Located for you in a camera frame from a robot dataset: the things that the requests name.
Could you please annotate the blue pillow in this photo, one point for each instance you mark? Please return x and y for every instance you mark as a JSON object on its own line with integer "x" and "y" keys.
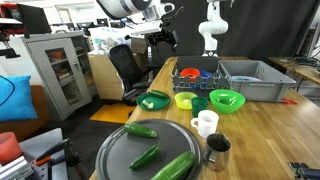
{"x": 15, "y": 98}

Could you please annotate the dark green plate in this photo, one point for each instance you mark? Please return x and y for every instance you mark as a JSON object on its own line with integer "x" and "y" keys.
{"x": 160, "y": 104}

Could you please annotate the wooden side desk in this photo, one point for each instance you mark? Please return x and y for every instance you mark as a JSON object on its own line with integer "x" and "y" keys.
{"x": 300, "y": 68}

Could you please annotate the pink plastic cup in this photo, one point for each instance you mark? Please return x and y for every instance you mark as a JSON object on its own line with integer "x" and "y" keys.
{"x": 8, "y": 146}

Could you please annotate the large long cucumber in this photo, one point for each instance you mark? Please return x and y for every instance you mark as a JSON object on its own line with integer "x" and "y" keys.
{"x": 175, "y": 166}

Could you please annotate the whole cucumber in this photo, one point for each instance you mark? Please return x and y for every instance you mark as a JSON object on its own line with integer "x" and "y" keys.
{"x": 159, "y": 94}

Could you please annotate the black clamp with orange grip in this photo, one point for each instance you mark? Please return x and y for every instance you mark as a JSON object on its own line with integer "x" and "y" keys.
{"x": 56, "y": 148}

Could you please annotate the black backdrop curtain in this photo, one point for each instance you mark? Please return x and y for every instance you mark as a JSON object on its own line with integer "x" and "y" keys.
{"x": 266, "y": 30}

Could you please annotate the black monitor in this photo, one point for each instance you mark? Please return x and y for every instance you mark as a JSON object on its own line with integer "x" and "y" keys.
{"x": 33, "y": 18}

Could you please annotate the dark device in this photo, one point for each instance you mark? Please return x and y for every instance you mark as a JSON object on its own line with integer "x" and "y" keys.
{"x": 305, "y": 172}

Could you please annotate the grey plastic bin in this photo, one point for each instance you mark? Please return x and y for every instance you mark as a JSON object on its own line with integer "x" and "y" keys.
{"x": 266, "y": 86}

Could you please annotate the small red clip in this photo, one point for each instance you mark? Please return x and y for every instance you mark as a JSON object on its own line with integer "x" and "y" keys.
{"x": 288, "y": 101}

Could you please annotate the black office chair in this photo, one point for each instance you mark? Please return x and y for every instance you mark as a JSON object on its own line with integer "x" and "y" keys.
{"x": 128, "y": 70}

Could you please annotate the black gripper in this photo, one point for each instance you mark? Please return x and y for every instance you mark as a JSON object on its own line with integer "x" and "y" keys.
{"x": 163, "y": 36}

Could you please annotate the grey dish rack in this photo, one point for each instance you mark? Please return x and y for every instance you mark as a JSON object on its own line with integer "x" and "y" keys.
{"x": 196, "y": 63}

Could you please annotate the metal cup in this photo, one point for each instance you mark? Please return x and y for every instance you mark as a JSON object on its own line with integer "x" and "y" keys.
{"x": 216, "y": 151}

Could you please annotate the pale blue plate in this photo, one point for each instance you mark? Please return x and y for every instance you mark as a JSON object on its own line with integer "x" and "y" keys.
{"x": 245, "y": 78}

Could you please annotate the large bright green bowl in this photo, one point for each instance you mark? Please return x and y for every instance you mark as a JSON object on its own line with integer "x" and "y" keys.
{"x": 226, "y": 103}

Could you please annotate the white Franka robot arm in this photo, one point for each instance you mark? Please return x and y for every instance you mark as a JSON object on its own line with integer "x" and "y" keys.
{"x": 213, "y": 26}

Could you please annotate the short cut cucumber piece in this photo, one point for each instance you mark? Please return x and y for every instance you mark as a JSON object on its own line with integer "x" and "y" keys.
{"x": 147, "y": 104}

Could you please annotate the small slim cucumber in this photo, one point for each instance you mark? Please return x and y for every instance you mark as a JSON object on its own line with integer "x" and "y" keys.
{"x": 145, "y": 156}

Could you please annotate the grey side table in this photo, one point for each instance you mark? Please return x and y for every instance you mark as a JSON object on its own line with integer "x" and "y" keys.
{"x": 40, "y": 141}

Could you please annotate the white mug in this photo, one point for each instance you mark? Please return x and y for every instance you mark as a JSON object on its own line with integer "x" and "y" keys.
{"x": 206, "y": 123}

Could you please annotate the round grey tray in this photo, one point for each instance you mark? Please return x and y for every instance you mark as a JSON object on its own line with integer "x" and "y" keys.
{"x": 116, "y": 156}

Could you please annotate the blue plastic bowl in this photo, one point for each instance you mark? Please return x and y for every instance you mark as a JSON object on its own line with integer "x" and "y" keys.
{"x": 205, "y": 74}

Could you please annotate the cut-end cucumber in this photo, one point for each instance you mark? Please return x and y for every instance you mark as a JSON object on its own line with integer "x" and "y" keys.
{"x": 140, "y": 130}

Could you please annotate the light wooden cabinet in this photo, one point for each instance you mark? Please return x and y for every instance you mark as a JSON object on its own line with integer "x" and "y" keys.
{"x": 103, "y": 76}

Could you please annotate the grey glass-door cabinet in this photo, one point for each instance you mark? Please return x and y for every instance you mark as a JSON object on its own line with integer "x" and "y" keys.
{"x": 40, "y": 66}

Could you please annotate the orange sofa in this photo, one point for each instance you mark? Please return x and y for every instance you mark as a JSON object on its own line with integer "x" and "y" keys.
{"x": 20, "y": 128}

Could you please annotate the dark green plastic cup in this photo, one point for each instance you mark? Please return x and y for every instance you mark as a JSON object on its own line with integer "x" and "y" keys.
{"x": 199, "y": 106}

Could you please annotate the small yellow-green bowl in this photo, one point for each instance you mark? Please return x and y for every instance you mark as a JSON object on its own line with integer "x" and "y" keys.
{"x": 185, "y": 100}

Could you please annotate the yellow floor mat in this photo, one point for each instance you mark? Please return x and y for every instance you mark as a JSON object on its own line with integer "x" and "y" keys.
{"x": 111, "y": 113}

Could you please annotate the orange plastic bowl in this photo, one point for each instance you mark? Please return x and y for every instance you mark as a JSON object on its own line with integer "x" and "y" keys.
{"x": 190, "y": 72}

